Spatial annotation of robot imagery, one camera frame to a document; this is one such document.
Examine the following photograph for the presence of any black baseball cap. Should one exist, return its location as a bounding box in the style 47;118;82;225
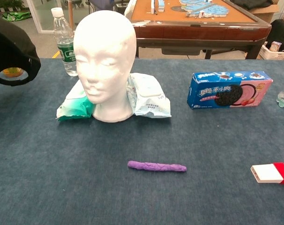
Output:
0;14;41;86

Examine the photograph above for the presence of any white foam mannequin head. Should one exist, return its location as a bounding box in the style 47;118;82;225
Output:
73;9;137;122

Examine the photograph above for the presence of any pale blue wet wipes pack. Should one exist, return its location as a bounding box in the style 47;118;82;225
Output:
127;72;172;119

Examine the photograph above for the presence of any purple clay stick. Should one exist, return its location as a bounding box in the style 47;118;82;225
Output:
127;160;187;173

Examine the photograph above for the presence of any green wet wipes pack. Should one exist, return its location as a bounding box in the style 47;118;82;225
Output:
56;79;96;122

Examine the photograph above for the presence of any blue table mat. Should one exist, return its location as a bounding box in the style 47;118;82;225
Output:
0;58;284;225

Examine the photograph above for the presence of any blue Oreo cookie box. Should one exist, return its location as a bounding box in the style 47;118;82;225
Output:
187;71;273;110

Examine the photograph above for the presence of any brown mahjong table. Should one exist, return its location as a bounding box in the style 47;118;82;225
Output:
124;0;272;60

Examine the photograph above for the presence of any green-label water bottle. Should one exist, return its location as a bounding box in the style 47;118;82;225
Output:
51;7;79;77

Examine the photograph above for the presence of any upright mahjong tile stack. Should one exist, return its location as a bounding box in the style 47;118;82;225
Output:
150;0;165;14

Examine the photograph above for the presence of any blue mahjong tile cluster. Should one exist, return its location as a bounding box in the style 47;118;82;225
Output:
179;0;231;18

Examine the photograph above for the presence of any yellow-capped tea bottle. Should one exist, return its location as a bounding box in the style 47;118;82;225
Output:
2;67;24;78

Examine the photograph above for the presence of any white and red small box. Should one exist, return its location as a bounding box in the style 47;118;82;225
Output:
250;162;284;185

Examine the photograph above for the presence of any white plastic basket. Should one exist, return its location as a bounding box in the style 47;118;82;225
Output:
259;43;284;60

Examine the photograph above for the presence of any black cloth on mahjong table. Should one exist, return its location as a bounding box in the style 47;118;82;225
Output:
231;0;274;11

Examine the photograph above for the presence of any green bag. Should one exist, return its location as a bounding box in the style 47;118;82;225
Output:
2;11;31;22

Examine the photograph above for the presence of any large cardboard box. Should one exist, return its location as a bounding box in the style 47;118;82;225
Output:
249;3;280;24

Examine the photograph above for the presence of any black bag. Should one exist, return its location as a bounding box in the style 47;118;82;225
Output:
266;19;284;51

